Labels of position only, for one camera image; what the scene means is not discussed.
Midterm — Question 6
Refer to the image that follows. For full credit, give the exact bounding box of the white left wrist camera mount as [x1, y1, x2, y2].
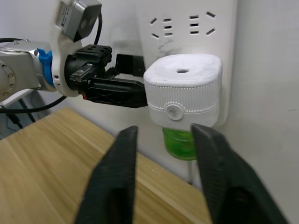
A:
[47, 0, 103, 98]

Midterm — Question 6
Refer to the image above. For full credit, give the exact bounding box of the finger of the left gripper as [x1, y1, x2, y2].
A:
[83, 78, 149, 109]
[105, 54, 147, 79]

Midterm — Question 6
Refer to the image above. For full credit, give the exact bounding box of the white mosquito repellent heater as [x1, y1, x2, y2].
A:
[142, 53, 224, 129]

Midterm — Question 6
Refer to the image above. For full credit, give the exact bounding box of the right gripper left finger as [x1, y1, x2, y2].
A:
[74, 125, 139, 224]

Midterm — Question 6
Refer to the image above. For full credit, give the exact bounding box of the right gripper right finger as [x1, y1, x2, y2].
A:
[191, 123, 289, 224]

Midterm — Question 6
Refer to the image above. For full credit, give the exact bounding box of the dark floor clutter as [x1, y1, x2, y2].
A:
[0, 99, 51, 140]

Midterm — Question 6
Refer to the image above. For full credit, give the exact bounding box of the white power strip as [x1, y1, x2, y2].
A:
[136, 0, 239, 128]

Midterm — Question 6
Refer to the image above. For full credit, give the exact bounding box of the green liquid bottle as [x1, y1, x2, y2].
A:
[161, 126, 198, 161]

